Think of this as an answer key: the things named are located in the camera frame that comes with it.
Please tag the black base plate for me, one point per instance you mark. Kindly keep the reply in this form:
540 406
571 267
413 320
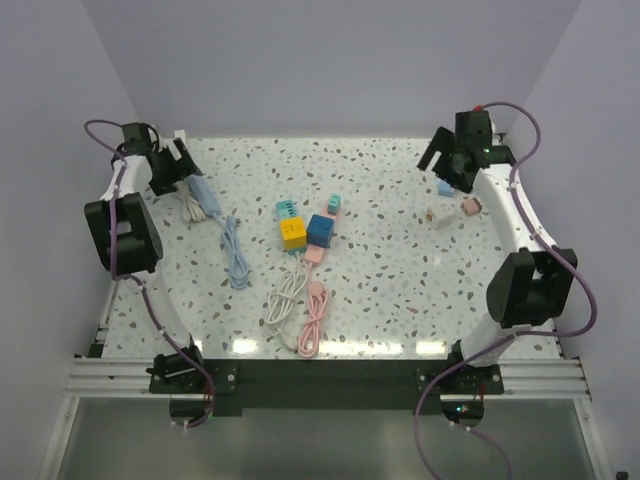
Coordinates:
232 386

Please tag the small blue charger plug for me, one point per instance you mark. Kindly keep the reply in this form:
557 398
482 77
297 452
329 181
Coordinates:
444 189

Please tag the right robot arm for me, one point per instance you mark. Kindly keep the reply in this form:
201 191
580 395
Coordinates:
532 284

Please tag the teal plug adapter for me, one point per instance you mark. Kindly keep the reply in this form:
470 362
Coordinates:
334 204

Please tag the teal power strip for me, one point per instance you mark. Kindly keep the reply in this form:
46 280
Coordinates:
286 209

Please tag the light blue power strip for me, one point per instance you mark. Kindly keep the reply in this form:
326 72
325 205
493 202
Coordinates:
204 195

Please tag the blue cube socket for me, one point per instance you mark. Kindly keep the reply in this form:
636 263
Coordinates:
320 230

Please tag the yellow cube socket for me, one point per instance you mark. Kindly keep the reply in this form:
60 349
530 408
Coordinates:
293 233

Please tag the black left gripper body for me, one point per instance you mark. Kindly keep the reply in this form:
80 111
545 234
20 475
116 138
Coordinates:
170 171

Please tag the pink power strip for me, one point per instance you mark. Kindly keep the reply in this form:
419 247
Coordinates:
314 254

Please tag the pink cube socket adapter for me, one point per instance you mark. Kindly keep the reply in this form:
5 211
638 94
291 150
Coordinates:
471 207

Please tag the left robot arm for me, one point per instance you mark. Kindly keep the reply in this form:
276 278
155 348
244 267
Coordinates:
128 242

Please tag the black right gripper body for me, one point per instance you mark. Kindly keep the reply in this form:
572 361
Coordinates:
447 172

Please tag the white cartoon cube adapter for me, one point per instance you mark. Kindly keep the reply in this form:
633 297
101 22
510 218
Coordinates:
440 214

